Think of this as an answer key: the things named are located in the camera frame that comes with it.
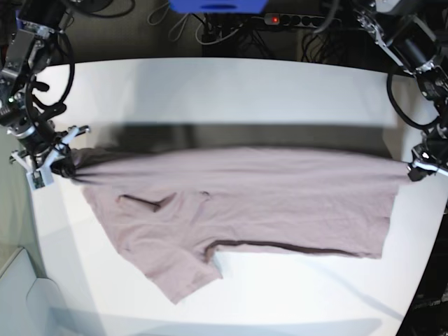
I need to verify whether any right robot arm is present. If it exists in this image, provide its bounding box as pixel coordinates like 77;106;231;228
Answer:
1;1;95;188

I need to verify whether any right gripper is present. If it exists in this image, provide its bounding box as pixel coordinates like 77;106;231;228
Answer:
8;120;90;179

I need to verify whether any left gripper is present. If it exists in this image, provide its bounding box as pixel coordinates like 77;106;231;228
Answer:
407;136;447;182

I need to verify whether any black power strip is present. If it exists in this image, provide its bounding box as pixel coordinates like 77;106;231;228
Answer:
263;13;325;29

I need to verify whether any blue box at top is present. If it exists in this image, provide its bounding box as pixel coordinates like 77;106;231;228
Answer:
169;0;268;14

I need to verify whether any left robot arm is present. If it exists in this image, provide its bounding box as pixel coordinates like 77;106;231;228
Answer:
349;1;447;181

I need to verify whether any mauve pink t-shirt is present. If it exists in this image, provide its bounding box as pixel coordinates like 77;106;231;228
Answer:
72;148;408;303

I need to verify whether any white looped cable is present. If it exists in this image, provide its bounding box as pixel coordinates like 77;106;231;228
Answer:
146;0;192;42

